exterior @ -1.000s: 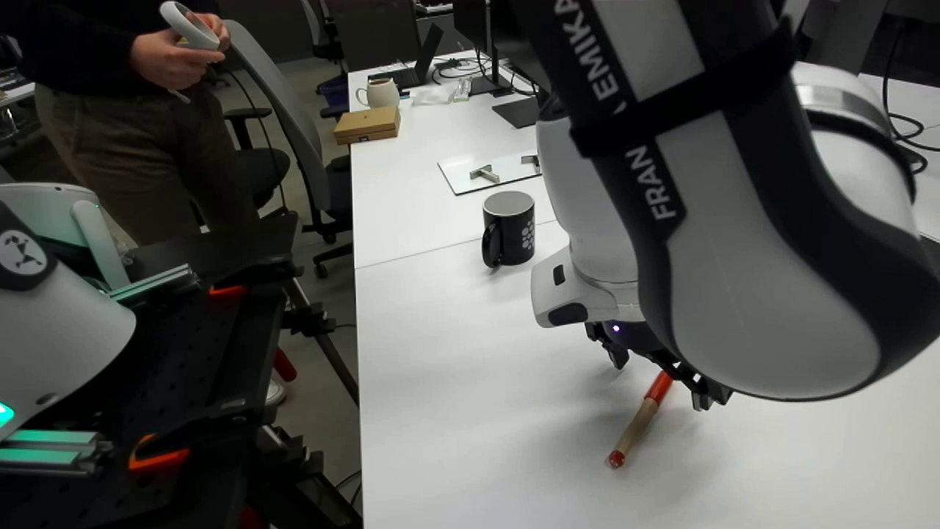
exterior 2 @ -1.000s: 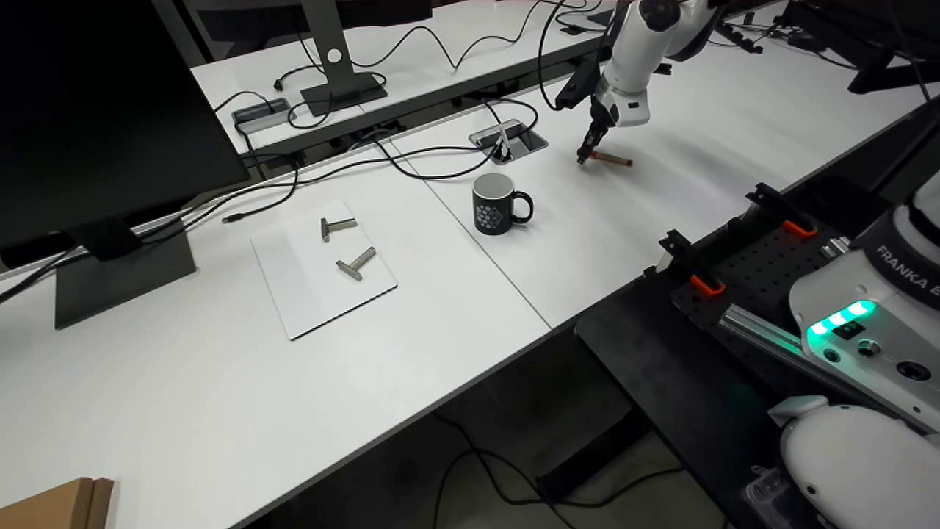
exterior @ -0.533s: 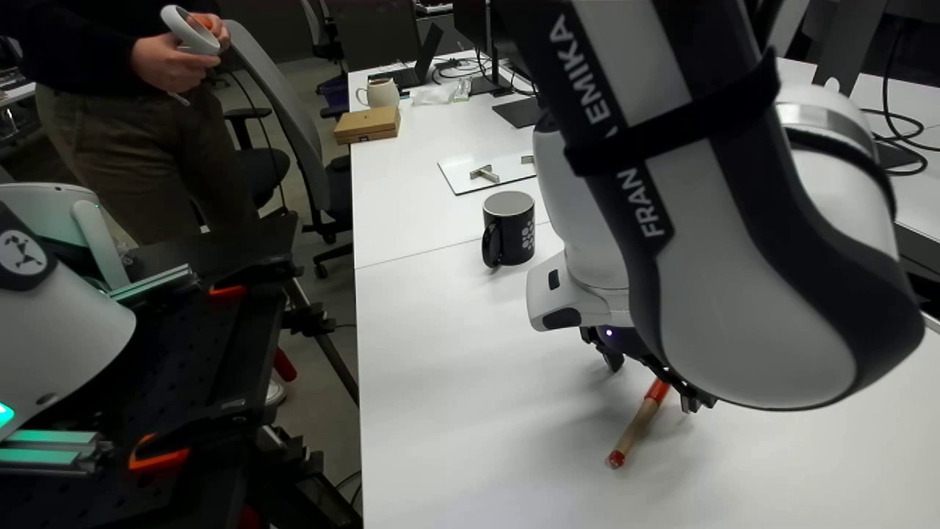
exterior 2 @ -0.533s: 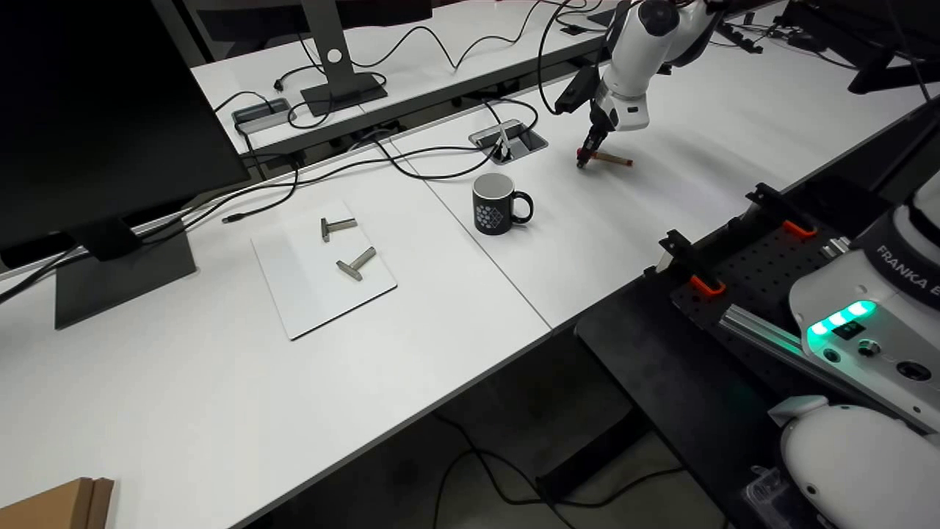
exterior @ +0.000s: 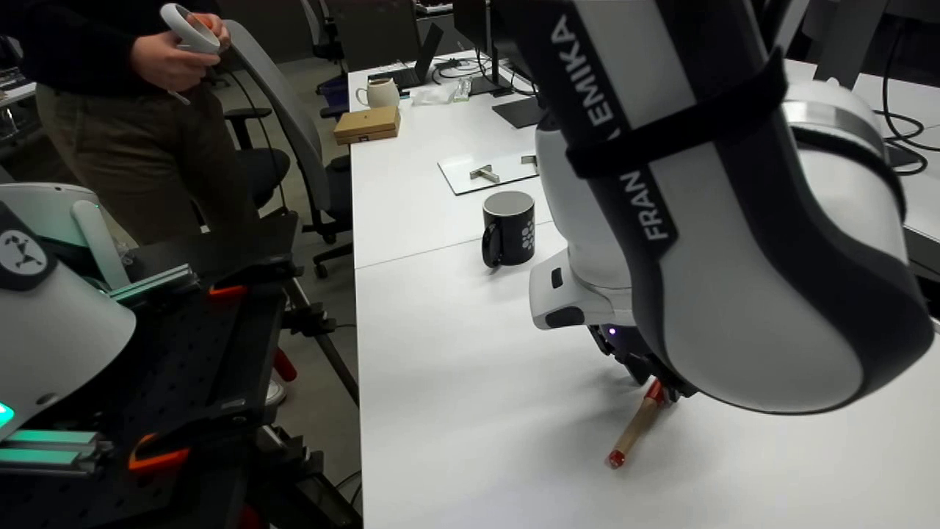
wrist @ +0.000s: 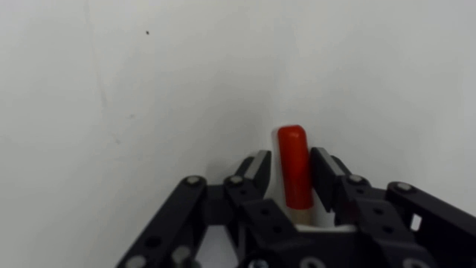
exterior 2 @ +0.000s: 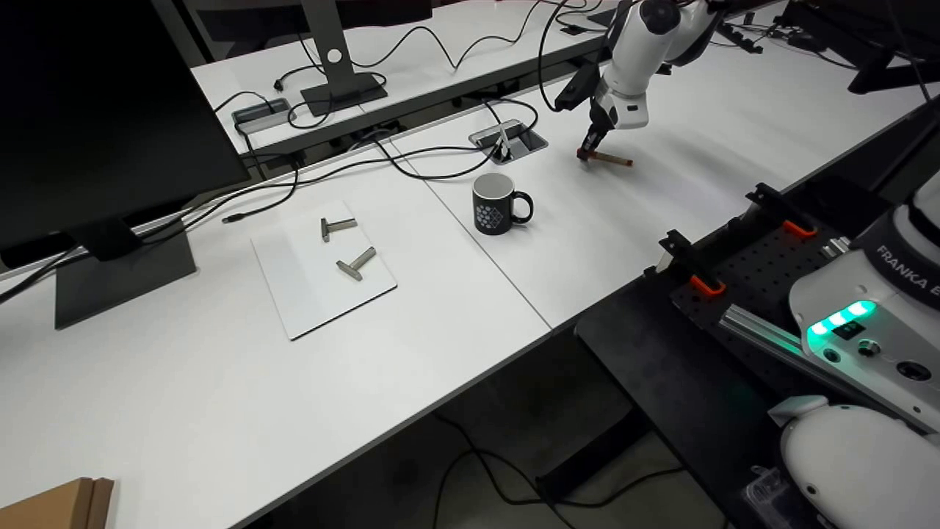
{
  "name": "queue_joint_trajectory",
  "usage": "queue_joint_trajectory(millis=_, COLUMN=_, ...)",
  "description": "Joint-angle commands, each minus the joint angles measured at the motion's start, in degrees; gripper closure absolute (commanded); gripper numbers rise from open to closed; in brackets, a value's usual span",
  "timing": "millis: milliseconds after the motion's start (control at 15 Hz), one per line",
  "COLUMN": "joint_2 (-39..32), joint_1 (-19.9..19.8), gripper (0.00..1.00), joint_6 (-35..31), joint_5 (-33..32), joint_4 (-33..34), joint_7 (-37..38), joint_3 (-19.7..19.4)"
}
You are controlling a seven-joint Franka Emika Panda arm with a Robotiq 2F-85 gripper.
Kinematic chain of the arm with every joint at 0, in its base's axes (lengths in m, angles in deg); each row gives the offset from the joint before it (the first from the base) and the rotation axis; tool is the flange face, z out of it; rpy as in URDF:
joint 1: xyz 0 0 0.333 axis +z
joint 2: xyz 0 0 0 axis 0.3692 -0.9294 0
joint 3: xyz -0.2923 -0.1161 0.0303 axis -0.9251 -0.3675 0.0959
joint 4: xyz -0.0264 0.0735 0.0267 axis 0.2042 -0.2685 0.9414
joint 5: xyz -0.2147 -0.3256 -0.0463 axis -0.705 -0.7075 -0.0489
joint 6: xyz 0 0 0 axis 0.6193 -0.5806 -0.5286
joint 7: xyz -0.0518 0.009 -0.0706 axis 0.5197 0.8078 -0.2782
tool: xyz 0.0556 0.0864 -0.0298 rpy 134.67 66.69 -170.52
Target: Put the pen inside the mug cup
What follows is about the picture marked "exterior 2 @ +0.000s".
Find long black desk cable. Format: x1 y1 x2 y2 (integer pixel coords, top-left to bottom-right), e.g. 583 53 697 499
125 142 495 250
374 137 501 185

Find aluminium extrusion bar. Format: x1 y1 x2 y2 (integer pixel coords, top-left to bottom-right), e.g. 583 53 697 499
716 301 816 361

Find black USB cable with plug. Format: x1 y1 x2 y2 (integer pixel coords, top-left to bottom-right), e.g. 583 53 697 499
221 162 304 228

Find thin black hub cable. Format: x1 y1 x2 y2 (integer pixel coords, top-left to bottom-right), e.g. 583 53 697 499
213 63 330 134

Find brown cardboard box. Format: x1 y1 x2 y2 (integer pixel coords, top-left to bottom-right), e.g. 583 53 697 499
0 475 117 529

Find grey desk cable outlet box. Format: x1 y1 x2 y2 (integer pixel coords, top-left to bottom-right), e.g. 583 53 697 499
464 119 550 166

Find black mug with white print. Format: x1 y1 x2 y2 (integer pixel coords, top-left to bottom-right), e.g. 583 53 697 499
470 172 539 239

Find flat dark desk hub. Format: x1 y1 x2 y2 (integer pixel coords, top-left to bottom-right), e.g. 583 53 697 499
230 94 295 137

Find black power strip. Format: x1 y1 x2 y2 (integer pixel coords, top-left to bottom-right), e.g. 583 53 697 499
728 22 780 59

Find black clamp with orange grip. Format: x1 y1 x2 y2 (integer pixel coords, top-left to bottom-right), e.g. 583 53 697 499
746 181 824 248
656 228 733 304

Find black cables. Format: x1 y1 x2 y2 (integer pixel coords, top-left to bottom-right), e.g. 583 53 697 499
189 26 621 184

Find white rectangular board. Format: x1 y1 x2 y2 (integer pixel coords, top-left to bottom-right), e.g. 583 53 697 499
251 198 402 345

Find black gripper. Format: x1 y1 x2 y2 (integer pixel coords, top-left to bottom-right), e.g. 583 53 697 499
575 94 624 166

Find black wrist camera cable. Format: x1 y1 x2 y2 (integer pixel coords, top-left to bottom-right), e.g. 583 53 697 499
533 0 628 113

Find black equipment stand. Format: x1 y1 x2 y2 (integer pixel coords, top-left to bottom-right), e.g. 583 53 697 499
780 0 940 97

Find black looped power cable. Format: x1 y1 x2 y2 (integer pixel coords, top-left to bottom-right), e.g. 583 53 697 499
483 94 545 160

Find black coiled monitor cable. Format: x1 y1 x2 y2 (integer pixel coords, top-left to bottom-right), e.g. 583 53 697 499
345 0 621 78

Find black floor cable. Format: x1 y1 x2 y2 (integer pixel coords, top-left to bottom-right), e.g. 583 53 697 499
427 414 690 529

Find black desk leg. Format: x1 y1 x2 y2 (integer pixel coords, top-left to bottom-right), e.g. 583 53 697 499
533 403 653 505

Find large black monitor with stand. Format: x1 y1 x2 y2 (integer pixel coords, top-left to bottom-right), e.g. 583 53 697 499
0 0 254 332

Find grey monitor stand with base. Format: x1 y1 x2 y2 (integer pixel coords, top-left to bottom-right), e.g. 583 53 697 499
296 0 392 120

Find grey metal T piece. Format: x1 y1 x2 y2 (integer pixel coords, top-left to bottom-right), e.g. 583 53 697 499
318 213 362 248
332 244 382 286

